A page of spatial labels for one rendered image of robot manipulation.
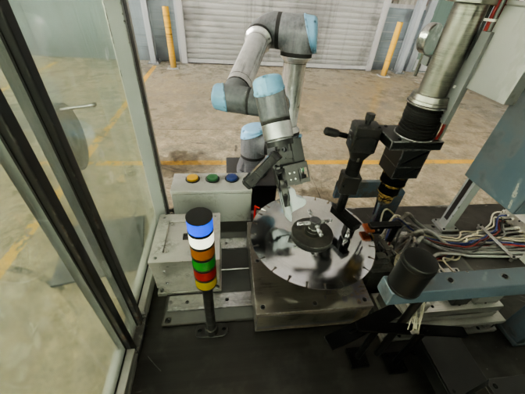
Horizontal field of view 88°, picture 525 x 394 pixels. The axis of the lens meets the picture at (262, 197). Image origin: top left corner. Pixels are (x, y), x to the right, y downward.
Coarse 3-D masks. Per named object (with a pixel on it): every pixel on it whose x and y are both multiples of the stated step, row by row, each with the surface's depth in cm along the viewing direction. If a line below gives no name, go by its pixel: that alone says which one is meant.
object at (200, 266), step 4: (192, 260) 51; (212, 260) 51; (192, 264) 52; (196, 264) 50; (200, 264) 50; (204, 264) 50; (208, 264) 50; (212, 264) 52; (196, 268) 51; (200, 268) 51; (204, 268) 51; (208, 268) 51; (212, 268) 52; (200, 272) 51; (204, 272) 51
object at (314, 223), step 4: (308, 212) 73; (312, 216) 71; (312, 220) 69; (316, 220) 69; (320, 220) 69; (324, 220) 70; (328, 220) 70; (332, 220) 70; (300, 224) 68; (304, 224) 69; (308, 224) 69; (312, 224) 68; (316, 224) 68; (312, 228) 69; (316, 228) 68; (320, 232) 66; (320, 236) 66
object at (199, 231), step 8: (200, 208) 47; (192, 216) 45; (200, 216) 45; (208, 216) 45; (192, 224) 43; (200, 224) 44; (208, 224) 45; (192, 232) 45; (200, 232) 45; (208, 232) 46
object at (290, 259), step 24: (264, 216) 77; (264, 240) 70; (288, 240) 70; (336, 240) 71; (360, 240) 72; (264, 264) 64; (288, 264) 64; (312, 264) 65; (336, 264) 65; (360, 264) 66; (312, 288) 60; (336, 288) 60
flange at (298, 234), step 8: (296, 224) 74; (320, 224) 74; (296, 232) 71; (304, 232) 71; (312, 232) 70; (328, 232) 72; (296, 240) 69; (304, 240) 69; (312, 240) 69; (320, 240) 70; (328, 240) 70; (312, 248) 68; (320, 248) 68
